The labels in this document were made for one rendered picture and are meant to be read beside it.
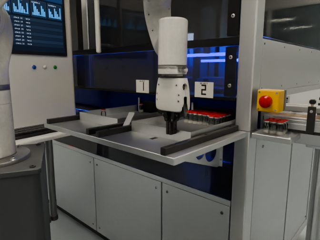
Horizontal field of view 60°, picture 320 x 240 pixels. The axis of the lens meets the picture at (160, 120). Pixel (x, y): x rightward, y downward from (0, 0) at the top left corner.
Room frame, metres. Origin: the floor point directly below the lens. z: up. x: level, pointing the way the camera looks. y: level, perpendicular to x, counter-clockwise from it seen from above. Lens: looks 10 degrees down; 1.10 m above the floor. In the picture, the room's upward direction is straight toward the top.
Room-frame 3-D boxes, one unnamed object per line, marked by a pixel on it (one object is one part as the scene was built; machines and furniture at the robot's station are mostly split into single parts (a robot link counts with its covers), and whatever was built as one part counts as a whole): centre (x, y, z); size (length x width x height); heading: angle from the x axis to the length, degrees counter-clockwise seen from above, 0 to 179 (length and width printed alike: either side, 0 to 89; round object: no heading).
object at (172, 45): (0.82, -0.04, 1.17); 0.09 x 0.08 x 0.13; 12
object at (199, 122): (1.07, -0.17, 0.90); 0.18 x 0.02 x 0.05; 48
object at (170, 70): (0.82, -0.04, 1.09); 0.09 x 0.08 x 0.03; 48
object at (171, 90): (0.82, -0.04, 1.03); 0.10 x 0.08 x 0.11; 48
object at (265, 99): (0.89, -0.34, 0.99); 0.04 x 0.04 x 0.04; 48
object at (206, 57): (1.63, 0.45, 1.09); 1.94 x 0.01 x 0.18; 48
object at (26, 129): (1.32, 0.55, 0.82); 0.40 x 0.14 x 0.02; 145
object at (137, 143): (1.06, 0.06, 0.87); 0.70 x 0.48 x 0.02; 48
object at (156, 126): (1.00, -0.11, 0.90); 0.34 x 0.26 x 0.04; 138
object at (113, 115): (1.23, 0.14, 0.90); 0.34 x 0.26 x 0.04; 138
